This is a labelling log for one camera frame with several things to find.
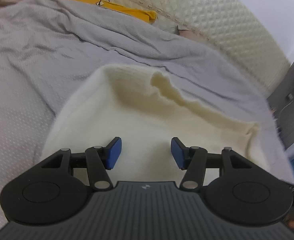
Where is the pink pillow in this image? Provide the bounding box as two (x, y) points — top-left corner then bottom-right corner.
(178, 26), (208, 42)

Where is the light grey textured bed sheet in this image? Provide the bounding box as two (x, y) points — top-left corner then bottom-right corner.
(0, 0), (294, 233)

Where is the white fuzzy blue-striped sweater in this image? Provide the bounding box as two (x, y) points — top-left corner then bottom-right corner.
(41, 64), (294, 188)

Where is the yellow cloth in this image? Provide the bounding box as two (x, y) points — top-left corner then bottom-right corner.
(31, 0), (158, 24)

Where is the cream quilted headboard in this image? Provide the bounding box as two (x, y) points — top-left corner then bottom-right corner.
(67, 0), (292, 93)

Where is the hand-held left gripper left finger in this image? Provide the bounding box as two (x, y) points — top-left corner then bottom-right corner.
(41, 137), (122, 190)

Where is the grey blanket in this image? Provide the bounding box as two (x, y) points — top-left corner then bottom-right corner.
(25, 0), (287, 153)

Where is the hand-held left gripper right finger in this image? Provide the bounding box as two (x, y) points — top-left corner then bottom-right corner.
(170, 137), (253, 189)

